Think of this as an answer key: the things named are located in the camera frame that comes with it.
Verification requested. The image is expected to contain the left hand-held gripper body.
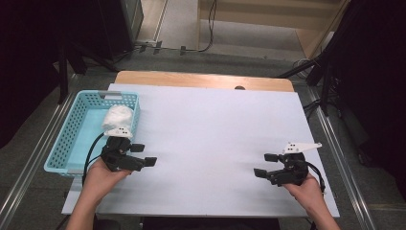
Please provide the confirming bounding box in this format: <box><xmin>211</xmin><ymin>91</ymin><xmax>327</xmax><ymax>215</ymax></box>
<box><xmin>101</xmin><ymin>126</ymin><xmax>135</xmax><ymax>173</ymax></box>

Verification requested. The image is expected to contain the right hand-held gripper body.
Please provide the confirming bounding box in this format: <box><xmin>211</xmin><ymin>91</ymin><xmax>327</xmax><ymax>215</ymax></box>
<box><xmin>275</xmin><ymin>142</ymin><xmax>323</xmax><ymax>188</ymax></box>

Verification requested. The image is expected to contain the white baby romper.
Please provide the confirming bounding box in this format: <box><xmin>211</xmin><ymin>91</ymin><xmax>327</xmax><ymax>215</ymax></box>
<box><xmin>101</xmin><ymin>104</ymin><xmax>134</xmax><ymax>132</ymax></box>

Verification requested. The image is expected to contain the light blue plastic basket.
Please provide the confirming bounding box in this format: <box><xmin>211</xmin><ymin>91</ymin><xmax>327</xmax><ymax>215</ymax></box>
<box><xmin>42</xmin><ymin>89</ymin><xmax>142</xmax><ymax>178</ymax></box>

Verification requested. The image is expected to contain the person's right hand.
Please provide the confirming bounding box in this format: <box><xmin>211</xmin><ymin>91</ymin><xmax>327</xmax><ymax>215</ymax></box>
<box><xmin>282</xmin><ymin>173</ymin><xmax>327</xmax><ymax>219</ymax></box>

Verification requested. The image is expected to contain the person's left hand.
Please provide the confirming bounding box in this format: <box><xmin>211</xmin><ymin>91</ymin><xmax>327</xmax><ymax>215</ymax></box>
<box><xmin>83</xmin><ymin>157</ymin><xmax>133</xmax><ymax>205</ymax></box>

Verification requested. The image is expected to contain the person's dark clothing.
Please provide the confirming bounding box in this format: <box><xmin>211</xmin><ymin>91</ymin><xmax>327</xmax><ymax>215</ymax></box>
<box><xmin>140</xmin><ymin>217</ymin><xmax>283</xmax><ymax>230</ymax></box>

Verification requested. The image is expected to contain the black metal stand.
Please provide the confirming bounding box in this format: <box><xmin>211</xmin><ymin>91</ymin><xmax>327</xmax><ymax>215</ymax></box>
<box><xmin>277</xmin><ymin>0</ymin><xmax>355</xmax><ymax>118</ymax></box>
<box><xmin>56</xmin><ymin>37</ymin><xmax>120</xmax><ymax>105</ymax></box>

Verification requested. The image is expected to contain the black curtain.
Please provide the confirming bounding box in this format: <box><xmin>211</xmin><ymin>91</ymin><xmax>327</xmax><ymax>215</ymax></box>
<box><xmin>0</xmin><ymin>0</ymin><xmax>108</xmax><ymax>150</ymax></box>
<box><xmin>331</xmin><ymin>0</ymin><xmax>406</xmax><ymax>200</ymax></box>

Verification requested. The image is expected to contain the black cabinet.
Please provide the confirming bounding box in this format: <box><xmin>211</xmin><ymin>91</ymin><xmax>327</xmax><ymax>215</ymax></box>
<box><xmin>95</xmin><ymin>0</ymin><xmax>146</xmax><ymax>62</ymax></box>

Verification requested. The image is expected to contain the left hand-held gripper black cable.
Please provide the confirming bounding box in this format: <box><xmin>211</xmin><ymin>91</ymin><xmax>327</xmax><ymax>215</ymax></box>
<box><xmin>81</xmin><ymin>132</ymin><xmax>108</xmax><ymax>187</ymax></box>

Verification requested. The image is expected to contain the hand-held gripper black cable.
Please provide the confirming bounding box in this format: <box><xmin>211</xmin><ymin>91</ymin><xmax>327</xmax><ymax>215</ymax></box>
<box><xmin>304</xmin><ymin>161</ymin><xmax>327</xmax><ymax>195</ymax></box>
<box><xmin>81</xmin><ymin>132</ymin><xmax>108</xmax><ymax>187</ymax></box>

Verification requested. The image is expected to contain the right hand-held gripper black cable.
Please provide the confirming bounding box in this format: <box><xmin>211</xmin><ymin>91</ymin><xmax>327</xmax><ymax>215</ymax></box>
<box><xmin>304</xmin><ymin>161</ymin><xmax>327</xmax><ymax>195</ymax></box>

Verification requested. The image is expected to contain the aluminium frame rail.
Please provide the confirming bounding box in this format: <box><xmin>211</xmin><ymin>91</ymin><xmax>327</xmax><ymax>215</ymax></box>
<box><xmin>0</xmin><ymin>74</ymin><xmax>82</xmax><ymax>230</ymax></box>
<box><xmin>304</xmin><ymin>84</ymin><xmax>379</xmax><ymax>230</ymax></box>

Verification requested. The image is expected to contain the wooden shelf frame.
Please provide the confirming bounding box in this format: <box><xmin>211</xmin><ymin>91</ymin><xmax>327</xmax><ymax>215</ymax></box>
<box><xmin>195</xmin><ymin>0</ymin><xmax>352</xmax><ymax>60</ymax></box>

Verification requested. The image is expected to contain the black floor cable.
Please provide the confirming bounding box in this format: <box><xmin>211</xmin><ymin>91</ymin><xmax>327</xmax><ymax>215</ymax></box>
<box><xmin>191</xmin><ymin>0</ymin><xmax>218</xmax><ymax>54</ymax></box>

